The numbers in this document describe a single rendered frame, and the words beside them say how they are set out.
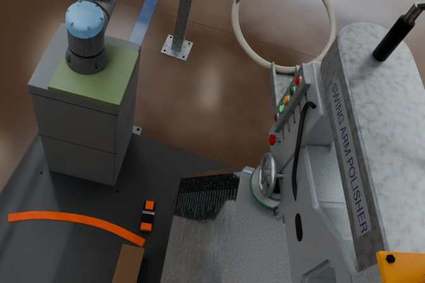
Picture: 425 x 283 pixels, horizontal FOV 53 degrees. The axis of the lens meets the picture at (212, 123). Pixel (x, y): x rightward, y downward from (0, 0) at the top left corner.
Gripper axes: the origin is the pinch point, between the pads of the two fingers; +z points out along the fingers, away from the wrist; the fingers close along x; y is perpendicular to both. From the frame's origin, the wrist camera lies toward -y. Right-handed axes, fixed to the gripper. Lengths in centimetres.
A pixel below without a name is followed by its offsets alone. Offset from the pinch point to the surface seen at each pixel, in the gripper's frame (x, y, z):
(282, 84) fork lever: 47.3, 3.2, 2.0
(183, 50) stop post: -19, -43, 137
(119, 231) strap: 64, 75, 106
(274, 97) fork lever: 50, 14, -3
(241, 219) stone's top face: 84, 48, 16
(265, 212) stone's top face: 88, 37, 15
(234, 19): 12.6, 4.7, 2.2
